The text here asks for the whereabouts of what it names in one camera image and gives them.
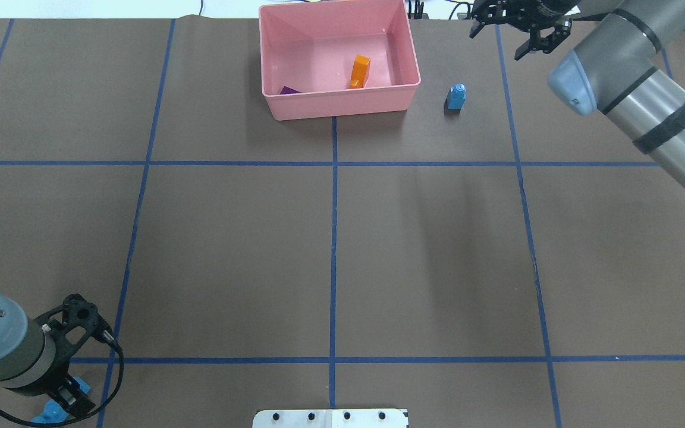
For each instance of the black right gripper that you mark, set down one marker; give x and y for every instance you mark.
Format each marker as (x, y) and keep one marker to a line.
(547, 7)

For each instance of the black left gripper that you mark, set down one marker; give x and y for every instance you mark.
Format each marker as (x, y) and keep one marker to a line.
(57, 379)

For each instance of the small blue toy block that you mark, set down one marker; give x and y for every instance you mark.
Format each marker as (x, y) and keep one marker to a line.
(456, 97)

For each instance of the orange toy block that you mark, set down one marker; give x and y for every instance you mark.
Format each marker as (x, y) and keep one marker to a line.
(359, 72)

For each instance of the purple toy block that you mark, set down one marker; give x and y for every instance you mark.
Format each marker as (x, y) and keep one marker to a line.
(289, 91)

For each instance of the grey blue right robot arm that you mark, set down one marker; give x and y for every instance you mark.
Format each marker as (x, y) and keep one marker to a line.
(611, 71)

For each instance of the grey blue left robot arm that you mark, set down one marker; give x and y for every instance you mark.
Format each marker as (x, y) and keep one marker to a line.
(35, 353)

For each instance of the pink plastic box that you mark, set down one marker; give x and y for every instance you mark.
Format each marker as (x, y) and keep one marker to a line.
(311, 47)

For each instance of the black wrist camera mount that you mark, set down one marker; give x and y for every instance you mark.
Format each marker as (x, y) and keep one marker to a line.
(72, 323)

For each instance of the white pedestal column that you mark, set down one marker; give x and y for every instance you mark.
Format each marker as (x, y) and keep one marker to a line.
(351, 417)

